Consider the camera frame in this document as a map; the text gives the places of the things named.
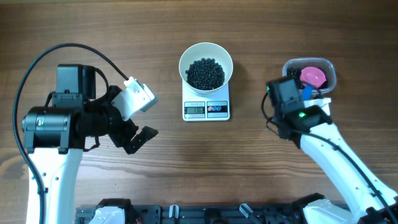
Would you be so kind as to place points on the black beans in bowl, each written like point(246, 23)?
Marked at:
point(205, 74)

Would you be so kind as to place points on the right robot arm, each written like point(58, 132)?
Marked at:
point(308, 124)

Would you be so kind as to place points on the clear plastic container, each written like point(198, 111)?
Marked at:
point(323, 64)

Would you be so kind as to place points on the black aluminium base frame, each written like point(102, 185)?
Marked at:
point(192, 214)

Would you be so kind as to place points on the black beans in container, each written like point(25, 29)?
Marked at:
point(295, 73)

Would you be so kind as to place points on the white bowl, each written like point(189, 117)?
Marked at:
point(206, 50)

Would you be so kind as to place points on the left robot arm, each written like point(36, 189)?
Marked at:
point(55, 135)

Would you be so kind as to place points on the pink scoop blue handle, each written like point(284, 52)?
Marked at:
point(312, 78)

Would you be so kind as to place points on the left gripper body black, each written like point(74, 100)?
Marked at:
point(110, 122)

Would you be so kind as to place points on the white digital kitchen scale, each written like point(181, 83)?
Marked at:
point(212, 107)

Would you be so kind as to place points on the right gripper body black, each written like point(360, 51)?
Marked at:
point(280, 114)

